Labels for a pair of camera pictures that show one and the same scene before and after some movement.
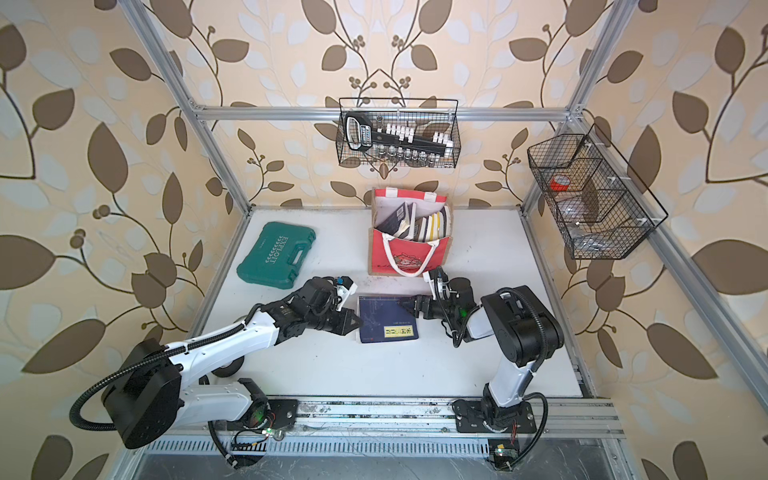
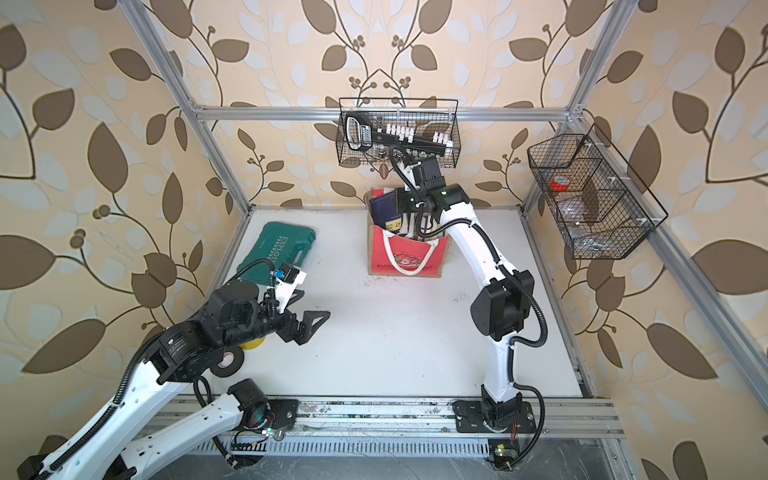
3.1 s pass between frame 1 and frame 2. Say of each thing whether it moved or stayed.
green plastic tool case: stayed
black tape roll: stayed
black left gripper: moved
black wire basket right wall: stayed
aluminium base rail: stayed
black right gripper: moved
